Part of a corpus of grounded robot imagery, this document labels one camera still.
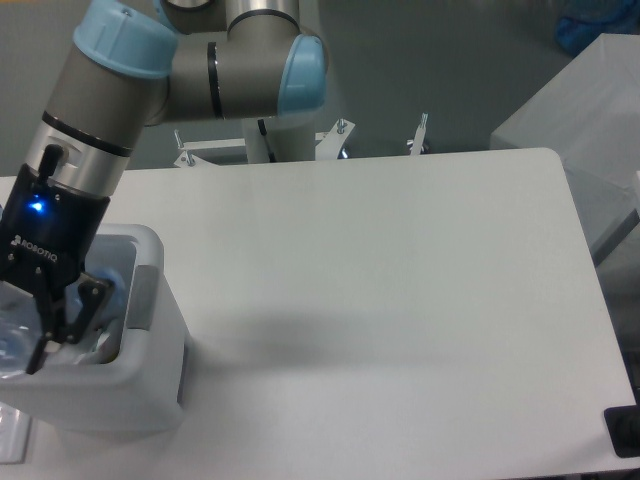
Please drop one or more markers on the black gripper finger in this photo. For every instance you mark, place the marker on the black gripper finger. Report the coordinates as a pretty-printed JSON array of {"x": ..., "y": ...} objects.
[{"x": 94, "y": 294}]

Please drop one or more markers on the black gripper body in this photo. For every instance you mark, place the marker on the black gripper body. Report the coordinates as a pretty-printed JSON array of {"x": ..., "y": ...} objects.
[{"x": 46, "y": 232}]

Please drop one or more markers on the clear plastic water bottle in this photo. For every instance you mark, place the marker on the clear plastic water bottle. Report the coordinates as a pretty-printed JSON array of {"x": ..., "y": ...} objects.
[{"x": 21, "y": 329}]

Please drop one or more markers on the clear plastic wrapper trash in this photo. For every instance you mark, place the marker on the clear plastic wrapper trash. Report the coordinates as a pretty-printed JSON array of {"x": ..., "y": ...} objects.
[{"x": 99, "y": 346}]

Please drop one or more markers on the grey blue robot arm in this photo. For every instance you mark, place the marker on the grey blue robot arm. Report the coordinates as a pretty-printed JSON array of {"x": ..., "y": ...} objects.
[{"x": 125, "y": 71}]

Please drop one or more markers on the white plastic trash can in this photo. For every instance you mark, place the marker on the white plastic trash can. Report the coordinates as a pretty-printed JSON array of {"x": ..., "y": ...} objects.
[{"x": 140, "y": 390}]

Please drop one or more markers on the silver right clamp bolt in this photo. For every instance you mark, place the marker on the silver right clamp bolt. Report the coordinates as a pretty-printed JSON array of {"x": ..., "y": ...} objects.
[{"x": 418, "y": 145}]

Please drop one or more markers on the grey covered side table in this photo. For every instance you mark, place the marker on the grey covered side table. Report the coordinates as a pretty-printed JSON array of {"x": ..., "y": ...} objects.
[{"x": 589, "y": 115}]

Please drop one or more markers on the blue plastic bag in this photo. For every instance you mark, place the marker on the blue plastic bag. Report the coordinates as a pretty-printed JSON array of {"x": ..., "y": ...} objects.
[{"x": 580, "y": 23}]

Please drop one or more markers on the black device at table edge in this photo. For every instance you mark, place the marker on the black device at table edge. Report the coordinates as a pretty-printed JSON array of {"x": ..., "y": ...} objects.
[{"x": 623, "y": 427}]

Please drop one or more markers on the white left mounting bracket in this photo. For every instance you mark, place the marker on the white left mounting bracket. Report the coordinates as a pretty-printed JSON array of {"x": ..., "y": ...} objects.
[{"x": 209, "y": 152}]

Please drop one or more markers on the white mounting bracket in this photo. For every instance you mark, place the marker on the white mounting bracket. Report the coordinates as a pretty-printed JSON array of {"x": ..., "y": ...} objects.
[
  {"x": 331, "y": 145},
  {"x": 209, "y": 152}
]

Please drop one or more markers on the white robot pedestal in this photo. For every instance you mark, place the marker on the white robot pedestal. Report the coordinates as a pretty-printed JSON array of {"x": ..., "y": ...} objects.
[{"x": 288, "y": 138}]

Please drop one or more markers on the white middle mounting bracket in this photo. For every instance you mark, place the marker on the white middle mounting bracket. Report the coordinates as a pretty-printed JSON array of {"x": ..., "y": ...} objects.
[{"x": 331, "y": 145}]

